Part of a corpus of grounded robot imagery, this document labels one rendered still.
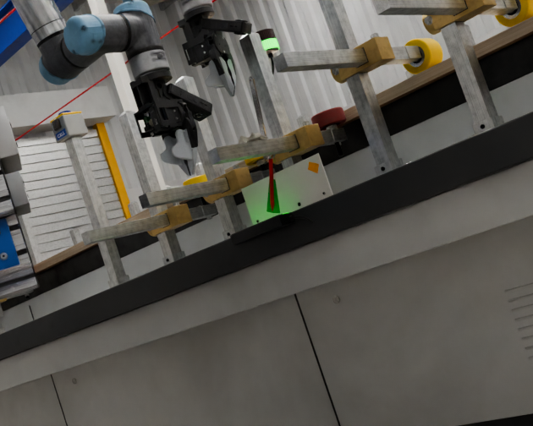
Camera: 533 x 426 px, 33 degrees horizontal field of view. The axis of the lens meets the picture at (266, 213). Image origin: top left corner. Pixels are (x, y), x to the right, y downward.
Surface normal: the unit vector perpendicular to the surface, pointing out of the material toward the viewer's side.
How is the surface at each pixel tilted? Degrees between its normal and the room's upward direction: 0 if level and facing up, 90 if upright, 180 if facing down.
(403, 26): 90
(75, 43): 89
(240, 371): 90
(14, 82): 90
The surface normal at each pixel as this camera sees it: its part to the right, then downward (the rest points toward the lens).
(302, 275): -0.66, 0.16
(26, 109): 0.65, -0.29
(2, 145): 0.22, -0.16
